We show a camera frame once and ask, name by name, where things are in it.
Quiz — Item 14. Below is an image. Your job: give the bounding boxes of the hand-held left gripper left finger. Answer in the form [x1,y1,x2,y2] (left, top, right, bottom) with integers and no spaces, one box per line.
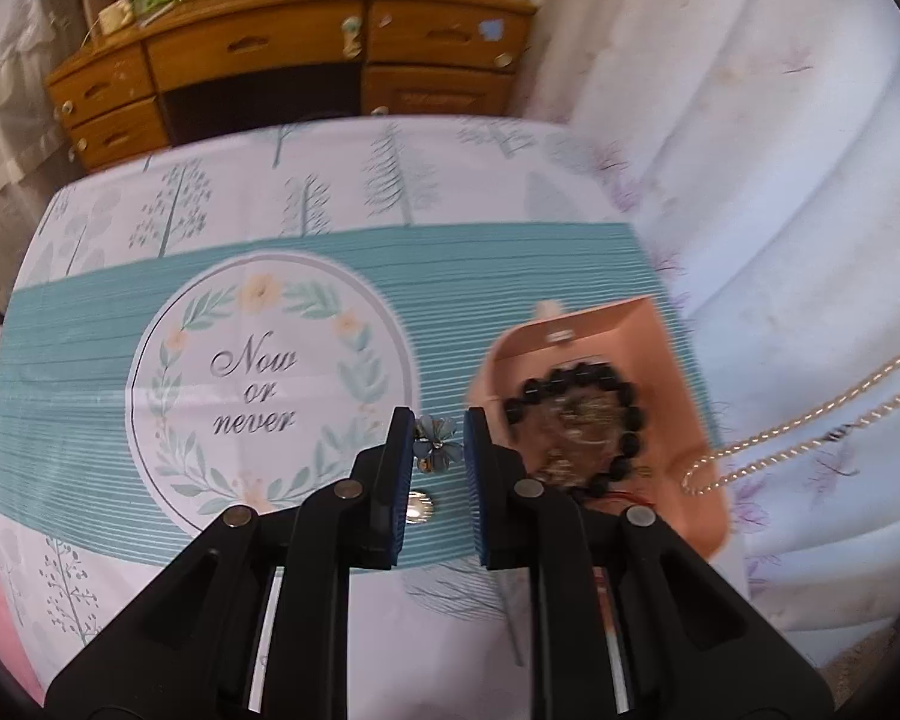
[45,406,416,720]

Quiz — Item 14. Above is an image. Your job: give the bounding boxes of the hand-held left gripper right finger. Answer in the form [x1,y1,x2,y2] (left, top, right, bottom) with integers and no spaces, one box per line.
[463,409,835,720]

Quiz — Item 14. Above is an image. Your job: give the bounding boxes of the grey flower hair clip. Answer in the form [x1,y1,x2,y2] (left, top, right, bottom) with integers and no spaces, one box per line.
[412,414,460,473]

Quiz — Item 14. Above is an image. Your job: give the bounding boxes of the gold rhinestone hair comb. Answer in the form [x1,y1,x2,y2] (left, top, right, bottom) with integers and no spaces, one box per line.
[532,390,631,488]

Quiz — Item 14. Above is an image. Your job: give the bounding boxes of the pink jewelry box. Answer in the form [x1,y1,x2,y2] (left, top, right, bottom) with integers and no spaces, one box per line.
[465,298,730,562]

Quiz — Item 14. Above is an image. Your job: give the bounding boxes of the white pearl necklace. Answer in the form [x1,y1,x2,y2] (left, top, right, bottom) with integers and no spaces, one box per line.
[681,336,900,497]

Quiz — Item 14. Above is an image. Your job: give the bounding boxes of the tree print tablecloth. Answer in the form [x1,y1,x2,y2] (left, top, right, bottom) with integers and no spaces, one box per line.
[0,116,751,720]

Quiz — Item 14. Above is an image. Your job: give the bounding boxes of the white leaf print curtain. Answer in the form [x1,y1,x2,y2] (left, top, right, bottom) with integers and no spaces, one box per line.
[510,0,900,668]

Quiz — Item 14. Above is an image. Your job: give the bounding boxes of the wooden desk with drawers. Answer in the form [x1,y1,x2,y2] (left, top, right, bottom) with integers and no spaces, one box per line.
[45,0,537,170]

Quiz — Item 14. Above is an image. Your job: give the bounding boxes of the white lace cloth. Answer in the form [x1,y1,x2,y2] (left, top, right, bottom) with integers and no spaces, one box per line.
[0,0,91,316]

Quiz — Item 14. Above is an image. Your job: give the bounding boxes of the black bead bracelet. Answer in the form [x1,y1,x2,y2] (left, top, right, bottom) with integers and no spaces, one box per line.
[504,364,646,500]

